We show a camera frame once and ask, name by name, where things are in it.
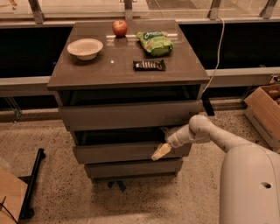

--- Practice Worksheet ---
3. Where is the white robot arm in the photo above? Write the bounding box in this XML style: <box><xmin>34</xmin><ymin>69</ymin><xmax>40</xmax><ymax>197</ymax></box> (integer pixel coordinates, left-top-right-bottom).
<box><xmin>151</xmin><ymin>115</ymin><xmax>280</xmax><ymax>224</ymax></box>

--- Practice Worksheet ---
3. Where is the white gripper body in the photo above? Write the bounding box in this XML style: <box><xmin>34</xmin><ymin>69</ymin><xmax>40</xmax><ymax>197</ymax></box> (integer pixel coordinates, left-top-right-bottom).
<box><xmin>164</xmin><ymin>130</ymin><xmax>183</xmax><ymax>148</ymax></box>

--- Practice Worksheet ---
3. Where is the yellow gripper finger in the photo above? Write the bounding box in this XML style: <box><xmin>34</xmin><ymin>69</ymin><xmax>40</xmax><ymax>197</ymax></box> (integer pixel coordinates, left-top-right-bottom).
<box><xmin>151</xmin><ymin>143</ymin><xmax>172</xmax><ymax>161</ymax></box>

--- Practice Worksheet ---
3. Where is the brown cardboard sheet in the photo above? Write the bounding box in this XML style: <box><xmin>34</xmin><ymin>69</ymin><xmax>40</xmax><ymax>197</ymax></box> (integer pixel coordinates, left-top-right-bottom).
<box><xmin>0</xmin><ymin>168</ymin><xmax>27</xmax><ymax>224</ymax></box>

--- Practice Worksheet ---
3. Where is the cardboard box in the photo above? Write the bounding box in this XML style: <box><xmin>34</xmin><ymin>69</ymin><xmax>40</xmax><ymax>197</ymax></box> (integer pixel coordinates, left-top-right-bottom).
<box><xmin>244</xmin><ymin>84</ymin><xmax>280</xmax><ymax>153</ymax></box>

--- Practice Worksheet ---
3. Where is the white cable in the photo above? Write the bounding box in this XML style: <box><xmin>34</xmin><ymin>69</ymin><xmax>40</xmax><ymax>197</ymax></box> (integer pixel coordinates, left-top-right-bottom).
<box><xmin>201</xmin><ymin>17</ymin><xmax>227</xmax><ymax>95</ymax></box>

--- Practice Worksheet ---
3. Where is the metal window railing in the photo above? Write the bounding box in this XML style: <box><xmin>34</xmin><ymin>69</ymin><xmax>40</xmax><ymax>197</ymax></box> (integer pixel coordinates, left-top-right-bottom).
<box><xmin>0</xmin><ymin>0</ymin><xmax>280</xmax><ymax>27</ymax></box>

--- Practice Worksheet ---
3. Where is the green chip bag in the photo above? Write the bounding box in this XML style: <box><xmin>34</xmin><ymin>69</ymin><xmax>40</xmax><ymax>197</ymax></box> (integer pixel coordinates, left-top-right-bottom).
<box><xmin>135</xmin><ymin>31</ymin><xmax>173</xmax><ymax>57</ymax></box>

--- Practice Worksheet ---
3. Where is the dark candy bar wrapper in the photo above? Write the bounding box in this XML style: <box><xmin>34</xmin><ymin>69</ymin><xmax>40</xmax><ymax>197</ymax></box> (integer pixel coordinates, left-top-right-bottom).
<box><xmin>133</xmin><ymin>59</ymin><xmax>166</xmax><ymax>71</ymax></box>

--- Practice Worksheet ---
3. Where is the black metal stand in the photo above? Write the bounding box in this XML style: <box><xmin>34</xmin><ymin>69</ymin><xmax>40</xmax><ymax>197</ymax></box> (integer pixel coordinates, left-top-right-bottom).
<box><xmin>19</xmin><ymin>148</ymin><xmax>46</xmax><ymax>220</ymax></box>

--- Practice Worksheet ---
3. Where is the grey drawer cabinet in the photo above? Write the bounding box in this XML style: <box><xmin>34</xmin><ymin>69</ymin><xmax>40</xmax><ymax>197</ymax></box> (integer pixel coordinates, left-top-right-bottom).
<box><xmin>47</xmin><ymin>20</ymin><xmax>209</xmax><ymax>181</ymax></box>

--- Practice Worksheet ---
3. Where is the white paper bowl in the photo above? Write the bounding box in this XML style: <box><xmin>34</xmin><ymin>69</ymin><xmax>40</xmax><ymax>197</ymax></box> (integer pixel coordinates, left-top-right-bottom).
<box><xmin>67</xmin><ymin>38</ymin><xmax>103</xmax><ymax>60</ymax></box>

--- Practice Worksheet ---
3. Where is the grey bottom drawer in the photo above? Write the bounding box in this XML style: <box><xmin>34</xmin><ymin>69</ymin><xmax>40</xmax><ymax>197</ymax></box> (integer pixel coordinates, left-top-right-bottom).
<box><xmin>85</xmin><ymin>158</ymin><xmax>183</xmax><ymax>179</ymax></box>

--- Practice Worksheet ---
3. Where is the grey top drawer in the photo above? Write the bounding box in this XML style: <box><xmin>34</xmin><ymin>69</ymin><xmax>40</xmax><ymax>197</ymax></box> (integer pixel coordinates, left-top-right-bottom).
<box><xmin>59</xmin><ymin>100</ymin><xmax>202</xmax><ymax>130</ymax></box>

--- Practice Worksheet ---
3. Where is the red apple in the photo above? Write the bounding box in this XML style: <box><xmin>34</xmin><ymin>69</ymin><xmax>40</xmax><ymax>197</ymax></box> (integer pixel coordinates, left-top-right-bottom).
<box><xmin>112</xmin><ymin>20</ymin><xmax>128</xmax><ymax>37</ymax></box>

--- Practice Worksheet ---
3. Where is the grey drawer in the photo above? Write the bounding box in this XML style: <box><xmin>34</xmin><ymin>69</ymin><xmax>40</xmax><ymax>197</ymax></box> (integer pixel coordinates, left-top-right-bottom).
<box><xmin>73</xmin><ymin>127</ymin><xmax>193</xmax><ymax>165</ymax></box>
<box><xmin>59</xmin><ymin>100</ymin><xmax>202</xmax><ymax>130</ymax></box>
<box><xmin>85</xmin><ymin>158</ymin><xmax>183</xmax><ymax>179</ymax></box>

